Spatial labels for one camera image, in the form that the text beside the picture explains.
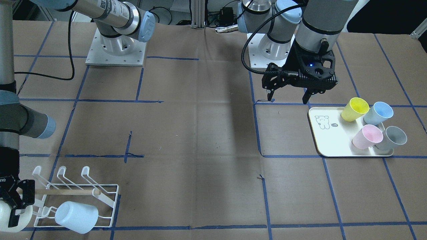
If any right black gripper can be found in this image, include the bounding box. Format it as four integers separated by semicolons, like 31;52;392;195
0;174;35;228

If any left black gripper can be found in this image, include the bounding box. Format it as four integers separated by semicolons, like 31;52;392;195
261;43;338;104

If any cream white cup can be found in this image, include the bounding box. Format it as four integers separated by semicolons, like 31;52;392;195
0;200;34;232

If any light blue cup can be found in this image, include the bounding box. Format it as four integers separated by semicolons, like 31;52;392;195
363;102;394;125
54;201;98;234

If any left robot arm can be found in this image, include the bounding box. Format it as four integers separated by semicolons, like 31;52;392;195
237;0;358;104

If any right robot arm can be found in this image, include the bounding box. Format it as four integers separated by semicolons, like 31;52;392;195
1;0;157;232

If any yellow cup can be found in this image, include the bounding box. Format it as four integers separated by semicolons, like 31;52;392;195
341;97;370;122

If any pink cup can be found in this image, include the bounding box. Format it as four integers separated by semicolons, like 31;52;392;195
351;124;383;149

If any grey cup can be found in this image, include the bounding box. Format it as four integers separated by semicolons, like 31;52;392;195
375;126;408;151

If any cream plastic tray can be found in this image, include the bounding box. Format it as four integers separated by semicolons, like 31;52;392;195
308;107;394;157

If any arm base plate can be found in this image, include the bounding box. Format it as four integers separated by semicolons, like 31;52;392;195
248;34;295;70
85;29;147;67

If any white wire cup rack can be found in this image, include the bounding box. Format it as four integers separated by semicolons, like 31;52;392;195
32;166;119;230

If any aluminium frame post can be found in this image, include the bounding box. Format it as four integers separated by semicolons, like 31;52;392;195
189;0;208;29

